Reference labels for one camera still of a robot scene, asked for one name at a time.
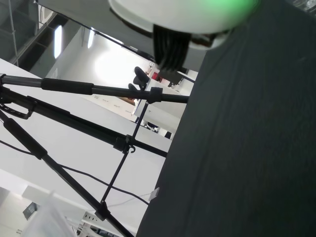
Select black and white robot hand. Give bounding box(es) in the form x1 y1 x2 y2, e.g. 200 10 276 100
108 0 261 72

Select black office chair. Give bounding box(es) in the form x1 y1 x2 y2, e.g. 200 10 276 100
128 66 151 91

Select long ceiling light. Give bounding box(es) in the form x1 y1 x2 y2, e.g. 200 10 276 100
87 29 95 49
54 24 63 59

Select black tripod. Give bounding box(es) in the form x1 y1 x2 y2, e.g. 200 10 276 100
0 73 190 237

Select black cloth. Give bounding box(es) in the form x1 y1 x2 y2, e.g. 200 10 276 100
136 0 316 237

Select clear cloth clip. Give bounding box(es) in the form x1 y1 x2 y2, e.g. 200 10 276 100
148 187 160 201

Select thin black cable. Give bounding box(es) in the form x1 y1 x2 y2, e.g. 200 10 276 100
0 140 150 206

